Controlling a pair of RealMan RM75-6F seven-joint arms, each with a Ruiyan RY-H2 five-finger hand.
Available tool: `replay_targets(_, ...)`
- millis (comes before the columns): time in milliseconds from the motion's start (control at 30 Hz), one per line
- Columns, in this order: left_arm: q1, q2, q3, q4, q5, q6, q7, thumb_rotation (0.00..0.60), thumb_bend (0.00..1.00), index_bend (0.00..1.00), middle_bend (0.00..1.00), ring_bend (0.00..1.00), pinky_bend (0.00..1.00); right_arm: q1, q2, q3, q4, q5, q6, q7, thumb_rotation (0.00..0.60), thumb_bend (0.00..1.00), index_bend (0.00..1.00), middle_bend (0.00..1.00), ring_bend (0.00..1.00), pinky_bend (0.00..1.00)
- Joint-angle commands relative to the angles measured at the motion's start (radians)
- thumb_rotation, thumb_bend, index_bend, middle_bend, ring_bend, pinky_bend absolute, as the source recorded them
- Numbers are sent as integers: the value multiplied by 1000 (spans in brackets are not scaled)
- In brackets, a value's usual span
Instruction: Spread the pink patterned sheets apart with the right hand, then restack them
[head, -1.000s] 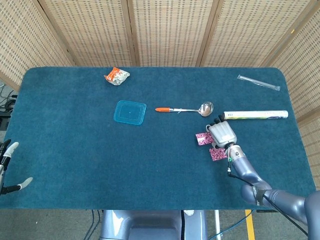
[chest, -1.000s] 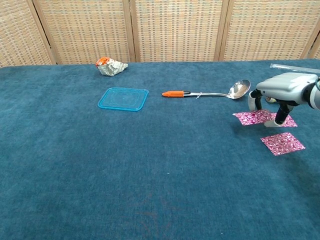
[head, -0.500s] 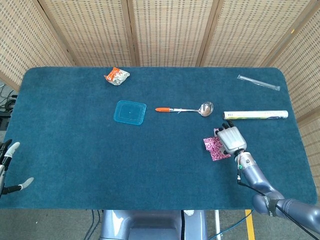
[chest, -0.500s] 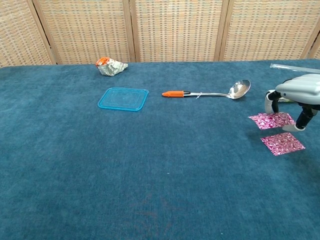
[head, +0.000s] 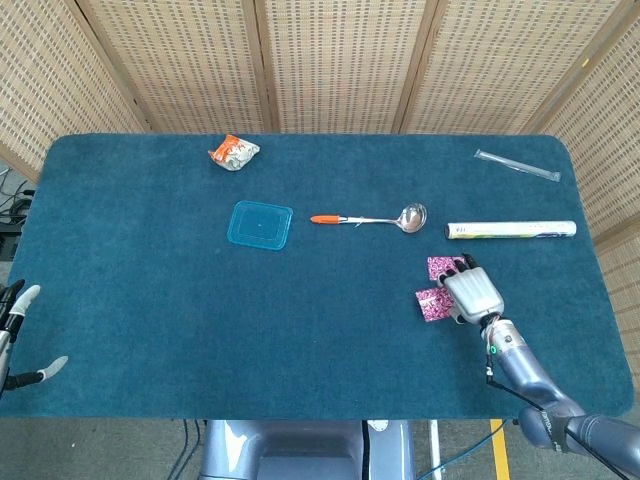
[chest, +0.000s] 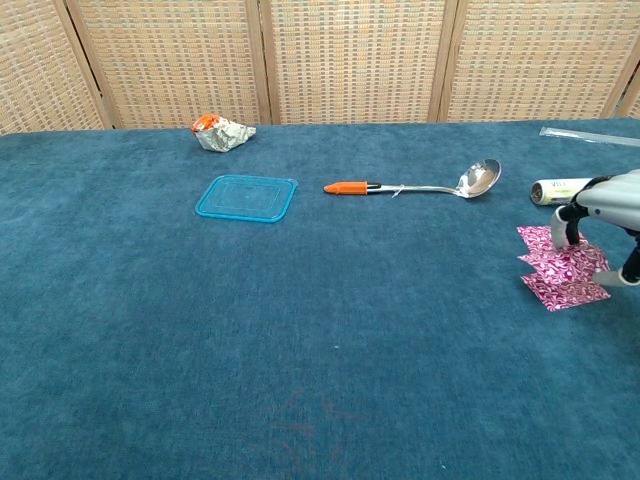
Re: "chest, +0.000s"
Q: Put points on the blue carpet table cover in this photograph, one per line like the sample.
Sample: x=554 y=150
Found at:
x=300 y=325

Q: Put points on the clear plastic wrapped stick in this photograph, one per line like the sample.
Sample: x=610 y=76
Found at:
x=575 y=134

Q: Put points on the woven rattan screen panel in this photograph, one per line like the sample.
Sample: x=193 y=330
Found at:
x=170 y=60
x=355 y=60
x=35 y=65
x=540 y=60

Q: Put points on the crumpled orange silver snack wrapper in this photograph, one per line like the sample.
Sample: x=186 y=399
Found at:
x=220 y=137

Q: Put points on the blue plastic container lid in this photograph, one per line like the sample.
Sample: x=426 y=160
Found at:
x=245 y=200

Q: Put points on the pink patterned cloth strip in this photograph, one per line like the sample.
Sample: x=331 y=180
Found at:
x=565 y=265

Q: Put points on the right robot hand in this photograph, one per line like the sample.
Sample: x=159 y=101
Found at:
x=615 y=200

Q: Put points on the white green cling film roll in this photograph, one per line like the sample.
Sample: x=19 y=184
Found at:
x=552 y=192

